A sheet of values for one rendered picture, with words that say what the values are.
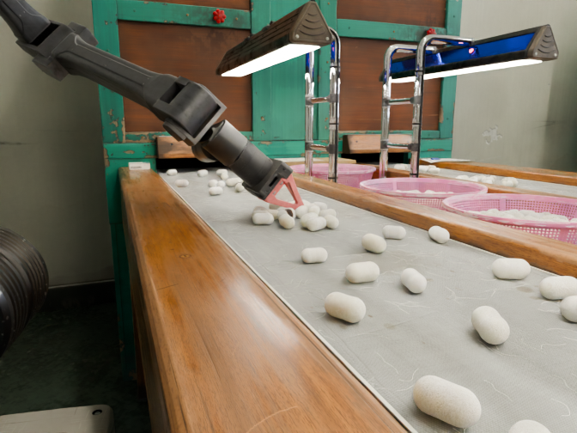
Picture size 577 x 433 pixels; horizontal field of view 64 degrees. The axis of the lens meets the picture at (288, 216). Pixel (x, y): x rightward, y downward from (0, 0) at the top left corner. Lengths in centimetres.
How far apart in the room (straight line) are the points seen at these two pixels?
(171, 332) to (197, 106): 46
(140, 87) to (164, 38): 82
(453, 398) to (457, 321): 15
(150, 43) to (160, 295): 128
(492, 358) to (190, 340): 21
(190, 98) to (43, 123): 174
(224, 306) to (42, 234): 216
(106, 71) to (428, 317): 66
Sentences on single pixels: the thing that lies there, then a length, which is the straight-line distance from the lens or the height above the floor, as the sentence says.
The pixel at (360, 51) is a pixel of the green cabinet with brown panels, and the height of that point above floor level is 116.
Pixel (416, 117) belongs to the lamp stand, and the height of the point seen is 92.
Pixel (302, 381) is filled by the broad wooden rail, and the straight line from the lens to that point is 26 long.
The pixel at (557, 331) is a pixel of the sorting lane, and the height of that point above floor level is 74.
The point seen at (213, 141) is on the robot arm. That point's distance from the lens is 73.
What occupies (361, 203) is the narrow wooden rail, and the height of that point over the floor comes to 75.
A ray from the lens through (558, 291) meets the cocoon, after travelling 49.
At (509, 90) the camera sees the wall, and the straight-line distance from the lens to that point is 355.
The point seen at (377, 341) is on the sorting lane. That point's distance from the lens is 36.
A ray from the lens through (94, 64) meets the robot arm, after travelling 90.
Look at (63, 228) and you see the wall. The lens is 247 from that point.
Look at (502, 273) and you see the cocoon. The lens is 52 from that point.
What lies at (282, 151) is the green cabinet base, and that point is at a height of 80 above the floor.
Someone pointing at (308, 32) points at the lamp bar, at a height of 106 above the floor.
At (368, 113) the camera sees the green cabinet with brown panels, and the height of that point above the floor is 94.
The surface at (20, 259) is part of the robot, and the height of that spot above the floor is 77.
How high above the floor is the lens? 90
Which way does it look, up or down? 11 degrees down
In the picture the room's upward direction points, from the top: straight up
